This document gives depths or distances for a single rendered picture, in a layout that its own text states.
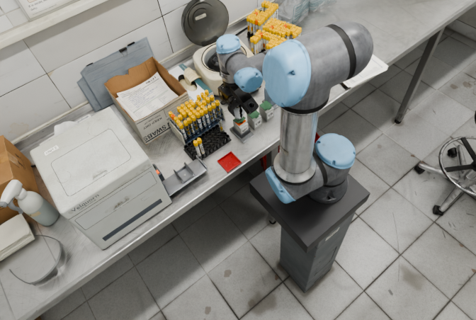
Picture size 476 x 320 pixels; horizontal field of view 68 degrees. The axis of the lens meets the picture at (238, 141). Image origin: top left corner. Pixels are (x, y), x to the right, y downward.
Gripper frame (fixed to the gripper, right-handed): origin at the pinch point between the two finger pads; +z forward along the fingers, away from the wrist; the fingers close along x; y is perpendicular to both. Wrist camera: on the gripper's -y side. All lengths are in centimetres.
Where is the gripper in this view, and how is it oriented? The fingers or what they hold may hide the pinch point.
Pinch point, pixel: (240, 117)
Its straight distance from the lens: 134.9
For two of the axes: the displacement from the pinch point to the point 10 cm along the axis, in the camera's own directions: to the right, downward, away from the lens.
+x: -7.7, 5.5, -3.2
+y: -6.4, -5.9, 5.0
